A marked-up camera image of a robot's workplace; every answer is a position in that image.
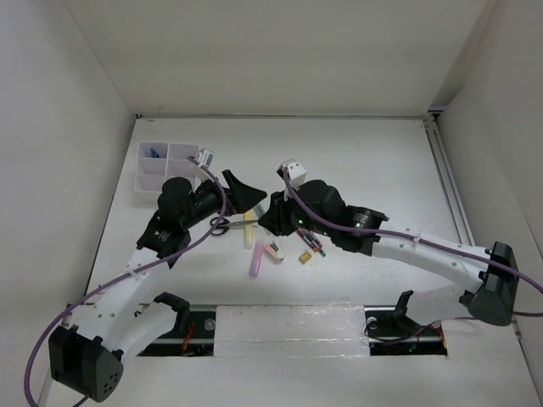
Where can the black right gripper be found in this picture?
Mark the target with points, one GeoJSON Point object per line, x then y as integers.
{"type": "Point", "coordinates": [276, 217]}

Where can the small brown pencil sharpener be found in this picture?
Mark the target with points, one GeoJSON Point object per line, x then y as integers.
{"type": "Point", "coordinates": [304, 257]}

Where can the clear bottle blue cap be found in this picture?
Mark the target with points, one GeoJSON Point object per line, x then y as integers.
{"type": "Point", "coordinates": [154, 154]}

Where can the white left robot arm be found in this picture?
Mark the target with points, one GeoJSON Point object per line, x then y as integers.
{"type": "Point", "coordinates": [90, 356]}

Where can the black handled scissors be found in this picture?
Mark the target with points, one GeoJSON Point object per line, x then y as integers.
{"type": "Point", "coordinates": [222, 226]}

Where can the white compartment organizer box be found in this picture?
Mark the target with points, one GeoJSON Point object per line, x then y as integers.
{"type": "Point", "coordinates": [152, 173]}

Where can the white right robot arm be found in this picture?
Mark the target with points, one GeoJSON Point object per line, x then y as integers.
{"type": "Point", "coordinates": [478, 287]}

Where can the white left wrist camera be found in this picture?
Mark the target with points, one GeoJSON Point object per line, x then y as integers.
{"type": "Point", "coordinates": [201, 163]}

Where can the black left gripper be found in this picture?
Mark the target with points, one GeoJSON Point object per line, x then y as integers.
{"type": "Point", "coordinates": [242, 197]}

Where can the green highlighter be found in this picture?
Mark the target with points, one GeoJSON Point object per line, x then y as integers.
{"type": "Point", "coordinates": [259, 210]}

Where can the red white marker pen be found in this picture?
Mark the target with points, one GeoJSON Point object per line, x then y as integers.
{"type": "Point", "coordinates": [307, 241]}

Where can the yellow highlighter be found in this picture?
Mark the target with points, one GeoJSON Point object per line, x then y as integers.
{"type": "Point", "coordinates": [248, 230]}

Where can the purple highlighter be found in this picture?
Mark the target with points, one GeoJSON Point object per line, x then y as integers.
{"type": "Point", "coordinates": [254, 268]}

